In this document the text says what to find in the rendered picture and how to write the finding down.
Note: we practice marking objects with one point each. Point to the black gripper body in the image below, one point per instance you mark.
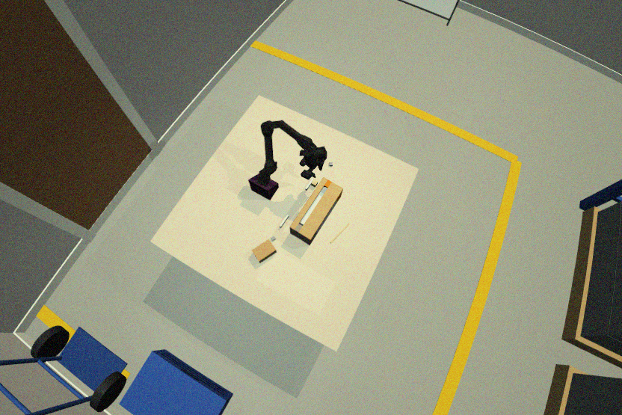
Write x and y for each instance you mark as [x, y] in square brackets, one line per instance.
[307, 174]

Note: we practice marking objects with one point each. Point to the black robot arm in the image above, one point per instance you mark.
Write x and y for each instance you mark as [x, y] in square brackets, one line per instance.
[310, 152]

